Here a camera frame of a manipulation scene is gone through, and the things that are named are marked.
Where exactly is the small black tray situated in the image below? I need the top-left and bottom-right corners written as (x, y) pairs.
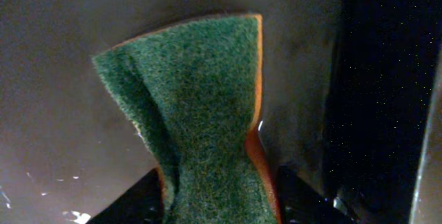
top-left (1, 0), bottom-right (441, 223)

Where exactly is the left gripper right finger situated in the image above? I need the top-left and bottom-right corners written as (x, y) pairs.
top-left (276, 166), bottom-right (354, 224)

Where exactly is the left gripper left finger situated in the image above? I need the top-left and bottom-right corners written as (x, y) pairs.
top-left (87, 169), bottom-right (164, 224)

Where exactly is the green orange sponge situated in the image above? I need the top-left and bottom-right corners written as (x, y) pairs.
top-left (93, 14), bottom-right (282, 223)

